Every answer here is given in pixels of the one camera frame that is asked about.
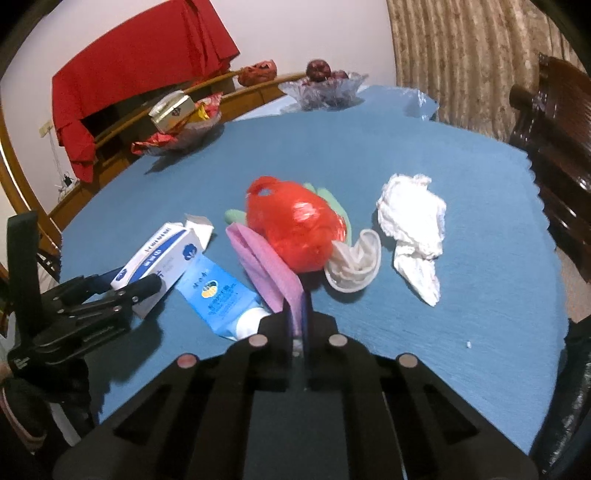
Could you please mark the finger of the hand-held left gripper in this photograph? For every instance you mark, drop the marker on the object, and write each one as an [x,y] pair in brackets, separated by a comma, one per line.
[85,288]
[138,295]

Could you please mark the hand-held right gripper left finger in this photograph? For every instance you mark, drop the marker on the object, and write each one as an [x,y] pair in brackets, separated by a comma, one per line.
[277,332]

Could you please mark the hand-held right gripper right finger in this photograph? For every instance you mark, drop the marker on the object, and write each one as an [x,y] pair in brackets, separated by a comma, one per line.
[321,332]

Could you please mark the blue and white carton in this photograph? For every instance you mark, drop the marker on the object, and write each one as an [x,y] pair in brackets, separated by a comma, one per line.
[157,251]

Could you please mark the purple paper strip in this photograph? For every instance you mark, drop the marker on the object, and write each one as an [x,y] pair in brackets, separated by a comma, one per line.
[263,263]

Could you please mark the black lined trash bin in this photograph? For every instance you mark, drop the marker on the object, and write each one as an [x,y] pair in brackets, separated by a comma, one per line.
[570,415]

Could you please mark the person's left forearm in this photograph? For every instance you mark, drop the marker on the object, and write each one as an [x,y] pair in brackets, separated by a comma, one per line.
[41,406]

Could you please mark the crushed white paper cup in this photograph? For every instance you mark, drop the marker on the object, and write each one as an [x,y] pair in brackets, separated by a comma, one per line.
[355,274]

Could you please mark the blue tube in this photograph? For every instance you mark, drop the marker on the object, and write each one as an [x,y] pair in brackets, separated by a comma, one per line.
[217,295]

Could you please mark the red plastic bag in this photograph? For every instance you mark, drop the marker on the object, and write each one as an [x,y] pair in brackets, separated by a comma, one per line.
[291,221]

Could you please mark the wooden cabinet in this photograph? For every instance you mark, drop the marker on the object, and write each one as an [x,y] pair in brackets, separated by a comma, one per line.
[120,152]

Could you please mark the white crumpled tissue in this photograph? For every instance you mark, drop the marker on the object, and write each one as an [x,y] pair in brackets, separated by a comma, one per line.
[411,221]

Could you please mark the glass snack bowl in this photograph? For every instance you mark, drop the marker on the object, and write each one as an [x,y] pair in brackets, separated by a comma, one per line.
[184,136]

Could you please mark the beige carton box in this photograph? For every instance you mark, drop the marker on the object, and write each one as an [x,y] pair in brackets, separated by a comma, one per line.
[171,110]

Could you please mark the red and yellow snack packets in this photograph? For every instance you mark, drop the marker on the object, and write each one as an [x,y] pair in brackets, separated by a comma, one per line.
[205,108]

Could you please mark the red cloth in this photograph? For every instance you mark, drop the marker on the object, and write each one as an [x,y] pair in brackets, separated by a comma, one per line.
[138,64]

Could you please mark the glass fruit bowl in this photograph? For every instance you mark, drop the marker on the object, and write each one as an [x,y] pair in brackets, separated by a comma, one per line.
[323,94]

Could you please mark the red woven basket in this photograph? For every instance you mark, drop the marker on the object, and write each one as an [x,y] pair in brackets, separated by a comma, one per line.
[256,73]

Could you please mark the red apple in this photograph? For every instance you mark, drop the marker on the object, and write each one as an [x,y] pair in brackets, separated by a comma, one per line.
[318,70]
[340,74]

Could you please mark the beige patterned curtain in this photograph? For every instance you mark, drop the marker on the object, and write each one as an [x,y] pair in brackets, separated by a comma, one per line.
[461,60]

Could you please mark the dark wooden armchair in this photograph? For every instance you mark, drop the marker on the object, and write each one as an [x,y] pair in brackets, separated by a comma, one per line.
[558,138]

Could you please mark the wall socket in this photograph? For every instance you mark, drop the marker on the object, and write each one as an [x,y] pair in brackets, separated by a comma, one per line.
[44,128]

